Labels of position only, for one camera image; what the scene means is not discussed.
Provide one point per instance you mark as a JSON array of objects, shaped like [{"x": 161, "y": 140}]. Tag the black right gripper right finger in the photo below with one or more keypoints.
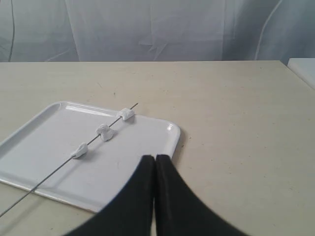
[{"x": 179, "y": 212}]

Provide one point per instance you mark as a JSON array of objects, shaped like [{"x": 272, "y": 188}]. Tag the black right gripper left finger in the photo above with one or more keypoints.
[{"x": 130, "y": 212}]

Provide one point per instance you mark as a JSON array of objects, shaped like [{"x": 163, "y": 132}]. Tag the white cotton piece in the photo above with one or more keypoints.
[
  {"x": 105, "y": 132},
  {"x": 125, "y": 114},
  {"x": 81, "y": 150}
]

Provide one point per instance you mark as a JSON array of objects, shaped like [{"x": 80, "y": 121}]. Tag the thin metal skewer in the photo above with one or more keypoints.
[{"x": 55, "y": 170}]

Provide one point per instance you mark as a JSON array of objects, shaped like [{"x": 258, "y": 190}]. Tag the white plastic tray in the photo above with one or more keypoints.
[{"x": 91, "y": 181}]

